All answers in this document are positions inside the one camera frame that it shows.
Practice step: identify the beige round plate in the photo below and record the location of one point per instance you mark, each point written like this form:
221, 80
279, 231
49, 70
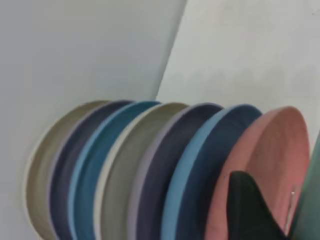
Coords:
41, 162
117, 180

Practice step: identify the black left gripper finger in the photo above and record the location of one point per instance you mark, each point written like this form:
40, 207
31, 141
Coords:
247, 212

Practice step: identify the purple round plate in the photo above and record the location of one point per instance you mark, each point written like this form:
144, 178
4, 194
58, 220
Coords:
62, 175
155, 180

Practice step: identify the green round plate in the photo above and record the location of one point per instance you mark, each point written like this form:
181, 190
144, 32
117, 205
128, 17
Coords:
310, 205

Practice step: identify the pink round plate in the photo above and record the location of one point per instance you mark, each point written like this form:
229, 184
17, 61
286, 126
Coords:
270, 150

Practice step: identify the dark blue round plate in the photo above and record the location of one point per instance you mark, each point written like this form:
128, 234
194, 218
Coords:
195, 180

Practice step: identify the teal blue round plate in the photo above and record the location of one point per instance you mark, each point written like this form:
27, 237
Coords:
87, 175

